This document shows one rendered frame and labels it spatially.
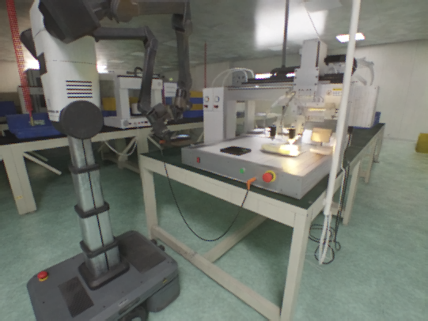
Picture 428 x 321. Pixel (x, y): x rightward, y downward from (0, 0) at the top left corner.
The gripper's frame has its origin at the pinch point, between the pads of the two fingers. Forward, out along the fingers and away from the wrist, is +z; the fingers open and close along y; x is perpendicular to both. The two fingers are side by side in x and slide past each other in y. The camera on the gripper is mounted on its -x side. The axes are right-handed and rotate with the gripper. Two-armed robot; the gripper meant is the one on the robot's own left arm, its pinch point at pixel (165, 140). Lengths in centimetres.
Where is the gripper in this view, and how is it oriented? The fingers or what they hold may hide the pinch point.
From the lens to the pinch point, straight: 136.2
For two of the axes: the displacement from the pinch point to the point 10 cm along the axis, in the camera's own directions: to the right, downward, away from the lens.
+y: -7.5, -1.9, 6.4
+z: 3.3, 7.3, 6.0
